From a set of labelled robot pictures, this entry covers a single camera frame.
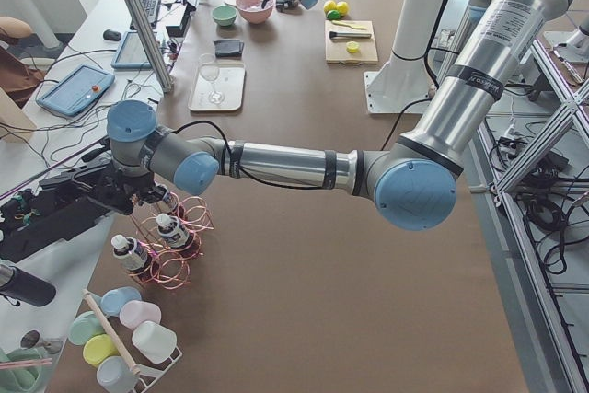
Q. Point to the blue teach pendant near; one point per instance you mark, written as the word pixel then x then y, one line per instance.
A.
pixel 77 91

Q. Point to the blue teach pendant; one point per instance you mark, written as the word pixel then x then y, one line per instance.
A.
pixel 130 54
pixel 77 91

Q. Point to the folded grey cloth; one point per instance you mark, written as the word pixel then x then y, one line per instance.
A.
pixel 228 48

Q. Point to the cream rabbit serving tray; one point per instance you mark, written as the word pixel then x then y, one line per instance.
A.
pixel 230 83

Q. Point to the green plastic cup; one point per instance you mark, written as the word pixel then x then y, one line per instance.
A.
pixel 85 327

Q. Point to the white wire cup rack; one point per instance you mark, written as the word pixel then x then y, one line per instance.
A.
pixel 150 373

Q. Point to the pink plastic cup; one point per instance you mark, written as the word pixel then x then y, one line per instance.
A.
pixel 136 312

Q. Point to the black electronics chassis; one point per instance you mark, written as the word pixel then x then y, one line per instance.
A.
pixel 65 206

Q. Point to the tea bottle white cap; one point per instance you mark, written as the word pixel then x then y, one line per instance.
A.
pixel 173 206

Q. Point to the wooden rack handle rod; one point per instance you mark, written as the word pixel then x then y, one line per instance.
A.
pixel 110 331

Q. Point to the steel jigger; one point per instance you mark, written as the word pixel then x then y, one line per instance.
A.
pixel 33 339

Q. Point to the aluminium frame post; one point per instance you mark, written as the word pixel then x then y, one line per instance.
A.
pixel 148 40

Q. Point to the black computer mouse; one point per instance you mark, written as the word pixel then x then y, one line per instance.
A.
pixel 111 35

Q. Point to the blue plastic cup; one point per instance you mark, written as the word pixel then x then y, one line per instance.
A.
pixel 112 302

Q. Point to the clear wine glass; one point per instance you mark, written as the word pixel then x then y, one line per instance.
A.
pixel 209 70

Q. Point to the half lemon slice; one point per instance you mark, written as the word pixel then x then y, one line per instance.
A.
pixel 352 47

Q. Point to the bamboo cutting board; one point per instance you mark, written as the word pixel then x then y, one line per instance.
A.
pixel 335 50

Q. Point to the black keyboard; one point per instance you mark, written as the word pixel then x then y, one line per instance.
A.
pixel 151 8

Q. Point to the yellow plastic knife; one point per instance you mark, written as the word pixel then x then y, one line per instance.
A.
pixel 348 25

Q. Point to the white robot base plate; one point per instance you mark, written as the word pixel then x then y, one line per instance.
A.
pixel 388 92

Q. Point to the white plastic cup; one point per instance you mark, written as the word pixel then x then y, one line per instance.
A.
pixel 154 341

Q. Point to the pink bowl of ice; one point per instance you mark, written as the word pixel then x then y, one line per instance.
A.
pixel 255 11

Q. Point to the steel muddler black tip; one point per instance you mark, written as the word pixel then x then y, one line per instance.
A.
pixel 337 35

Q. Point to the black thermos flask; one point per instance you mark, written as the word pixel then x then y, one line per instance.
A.
pixel 18 286

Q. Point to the blue teach pendant far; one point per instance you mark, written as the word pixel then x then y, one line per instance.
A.
pixel 130 54

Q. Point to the green ceramic bowl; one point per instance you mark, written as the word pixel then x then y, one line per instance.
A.
pixel 224 15

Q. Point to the yellow plastic cup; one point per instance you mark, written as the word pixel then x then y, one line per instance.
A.
pixel 99 348

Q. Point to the grey plastic cup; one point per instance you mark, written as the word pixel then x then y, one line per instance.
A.
pixel 114 375

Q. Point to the copper wire bottle basket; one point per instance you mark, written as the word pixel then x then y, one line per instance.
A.
pixel 174 270

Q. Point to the yellow lemon upper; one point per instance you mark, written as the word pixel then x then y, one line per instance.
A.
pixel 328 6

